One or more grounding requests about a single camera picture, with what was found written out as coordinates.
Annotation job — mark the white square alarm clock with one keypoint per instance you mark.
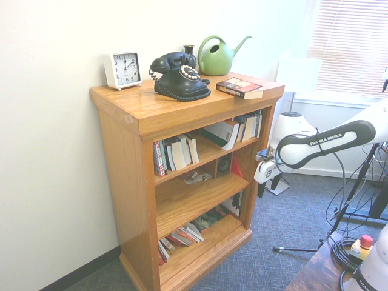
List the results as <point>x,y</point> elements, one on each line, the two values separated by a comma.
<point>122,70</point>

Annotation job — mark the black white illustrated book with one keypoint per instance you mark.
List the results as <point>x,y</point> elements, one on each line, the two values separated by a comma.
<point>235,204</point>

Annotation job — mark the white red paperback book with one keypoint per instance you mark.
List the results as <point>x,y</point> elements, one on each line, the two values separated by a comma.
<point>194,232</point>

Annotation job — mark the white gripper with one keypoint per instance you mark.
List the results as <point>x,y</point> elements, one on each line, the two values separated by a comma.
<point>266,171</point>

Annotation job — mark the black camera tripod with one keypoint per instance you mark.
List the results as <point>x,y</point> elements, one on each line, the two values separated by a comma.
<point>295,249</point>

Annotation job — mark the books on middle shelf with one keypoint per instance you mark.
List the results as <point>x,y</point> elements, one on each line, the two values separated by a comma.
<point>222,133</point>

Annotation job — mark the dark green spine book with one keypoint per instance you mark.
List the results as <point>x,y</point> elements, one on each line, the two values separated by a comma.
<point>168,154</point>

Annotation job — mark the small dark trinket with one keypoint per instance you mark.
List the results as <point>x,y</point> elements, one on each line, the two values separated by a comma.
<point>205,176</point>

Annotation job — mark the red cover thin book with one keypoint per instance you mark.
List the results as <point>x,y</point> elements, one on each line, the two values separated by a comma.
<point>180,239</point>

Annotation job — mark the small black vase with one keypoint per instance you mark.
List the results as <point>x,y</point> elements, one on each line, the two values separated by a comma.
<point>188,50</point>

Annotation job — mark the red white spine book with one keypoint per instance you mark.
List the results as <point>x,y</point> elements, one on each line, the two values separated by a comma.
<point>158,159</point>

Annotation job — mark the green plastic watering can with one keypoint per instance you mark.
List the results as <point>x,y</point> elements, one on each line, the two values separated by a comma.
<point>216,62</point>

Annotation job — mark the dark green flat book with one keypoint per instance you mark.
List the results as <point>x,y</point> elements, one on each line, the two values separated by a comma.
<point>210,219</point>

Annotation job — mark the white window blinds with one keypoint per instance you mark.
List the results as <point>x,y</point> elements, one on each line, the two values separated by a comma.
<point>348,45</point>

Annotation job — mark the oak wooden bookshelf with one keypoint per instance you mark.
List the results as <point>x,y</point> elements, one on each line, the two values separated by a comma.
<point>127,182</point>

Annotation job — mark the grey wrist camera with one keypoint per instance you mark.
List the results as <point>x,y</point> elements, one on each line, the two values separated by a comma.
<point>263,155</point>

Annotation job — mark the red triangular object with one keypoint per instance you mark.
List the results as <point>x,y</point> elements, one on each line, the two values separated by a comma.
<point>237,169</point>

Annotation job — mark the black desk leg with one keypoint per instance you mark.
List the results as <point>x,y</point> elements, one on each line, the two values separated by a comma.
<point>380,200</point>

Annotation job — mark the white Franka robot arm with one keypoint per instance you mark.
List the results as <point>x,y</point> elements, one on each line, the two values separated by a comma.
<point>333,142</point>

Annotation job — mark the small black speaker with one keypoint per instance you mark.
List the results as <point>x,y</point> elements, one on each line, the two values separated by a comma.
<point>225,165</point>

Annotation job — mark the black vintage rotary telephone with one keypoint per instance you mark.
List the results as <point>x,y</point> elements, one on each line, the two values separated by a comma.
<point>179,82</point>

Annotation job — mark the dark wooden table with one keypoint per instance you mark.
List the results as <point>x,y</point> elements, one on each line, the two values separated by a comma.
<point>315,272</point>

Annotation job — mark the red black paperback book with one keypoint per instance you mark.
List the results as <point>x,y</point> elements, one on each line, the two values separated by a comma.
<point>239,87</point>

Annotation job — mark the white card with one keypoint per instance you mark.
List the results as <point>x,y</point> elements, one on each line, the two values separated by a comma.
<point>190,179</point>

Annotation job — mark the yellow emergency stop button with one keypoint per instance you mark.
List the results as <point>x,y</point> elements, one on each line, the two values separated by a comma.
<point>362,247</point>

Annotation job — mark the cream pages paperback book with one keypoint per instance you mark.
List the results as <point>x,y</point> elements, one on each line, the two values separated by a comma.
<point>194,148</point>
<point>179,156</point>
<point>187,150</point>

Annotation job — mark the blue cover paperback book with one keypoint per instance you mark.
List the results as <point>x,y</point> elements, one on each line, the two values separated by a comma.
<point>250,127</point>
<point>241,128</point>
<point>258,122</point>

